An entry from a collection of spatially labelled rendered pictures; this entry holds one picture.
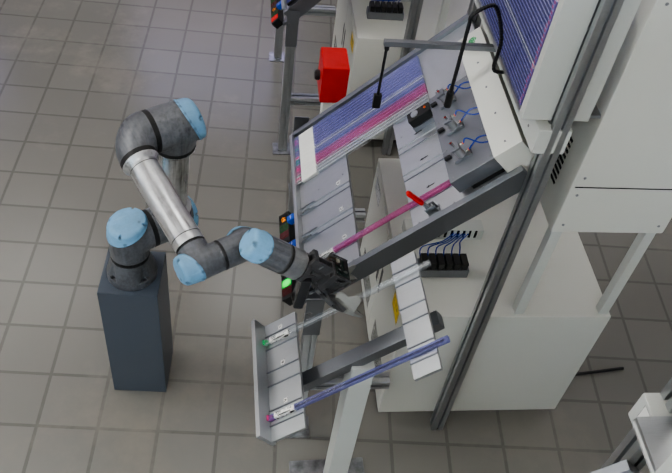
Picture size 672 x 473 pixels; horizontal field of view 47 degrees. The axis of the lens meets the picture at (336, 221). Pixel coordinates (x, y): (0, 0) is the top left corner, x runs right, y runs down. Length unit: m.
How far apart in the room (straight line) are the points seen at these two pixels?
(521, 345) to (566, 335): 0.14
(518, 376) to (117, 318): 1.32
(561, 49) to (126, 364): 1.75
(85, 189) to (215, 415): 1.24
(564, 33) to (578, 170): 0.43
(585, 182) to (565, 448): 1.23
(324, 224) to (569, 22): 0.98
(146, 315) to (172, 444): 0.50
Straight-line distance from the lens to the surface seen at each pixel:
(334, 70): 2.91
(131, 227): 2.30
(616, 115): 1.92
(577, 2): 1.68
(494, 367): 2.65
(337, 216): 2.29
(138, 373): 2.79
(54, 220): 3.44
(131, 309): 2.49
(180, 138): 2.02
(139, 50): 4.32
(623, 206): 2.16
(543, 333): 2.54
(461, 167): 2.00
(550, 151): 1.88
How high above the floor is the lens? 2.46
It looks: 46 degrees down
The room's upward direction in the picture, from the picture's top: 9 degrees clockwise
